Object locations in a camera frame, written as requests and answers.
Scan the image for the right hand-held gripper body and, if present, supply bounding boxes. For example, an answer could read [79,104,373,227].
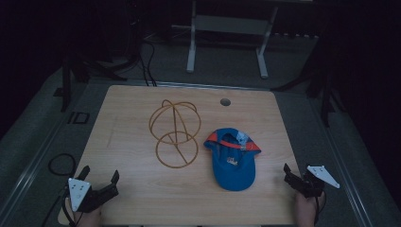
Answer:
[284,165,341,200]

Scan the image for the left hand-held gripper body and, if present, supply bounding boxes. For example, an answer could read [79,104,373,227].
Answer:
[67,177,120,214]

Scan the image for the blue baseball cap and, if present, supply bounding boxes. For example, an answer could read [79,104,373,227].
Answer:
[202,127,262,192]

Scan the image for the gold wire hat stand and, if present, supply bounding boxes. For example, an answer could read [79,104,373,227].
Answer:
[148,98,202,169]

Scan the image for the person's left hand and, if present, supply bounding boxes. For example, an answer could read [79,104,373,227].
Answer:
[63,196,102,227]

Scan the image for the person's right hand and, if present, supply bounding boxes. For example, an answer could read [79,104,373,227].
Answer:
[294,190,326,227]

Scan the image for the black tripod stand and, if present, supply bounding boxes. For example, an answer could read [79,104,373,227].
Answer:
[270,34,346,129]
[53,0,142,114]

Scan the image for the black looped gripper cable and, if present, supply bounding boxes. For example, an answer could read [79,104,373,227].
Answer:
[40,152,78,227]

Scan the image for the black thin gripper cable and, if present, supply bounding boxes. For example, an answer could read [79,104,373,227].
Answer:
[313,190,328,227]

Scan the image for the black rectangular floor bracket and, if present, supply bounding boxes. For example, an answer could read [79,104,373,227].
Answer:
[66,111,91,125]

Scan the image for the black floor cables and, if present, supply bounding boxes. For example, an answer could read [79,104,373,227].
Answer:
[137,37,158,87]

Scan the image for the white metal desk frame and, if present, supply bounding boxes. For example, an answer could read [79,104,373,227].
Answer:
[171,0,280,80]

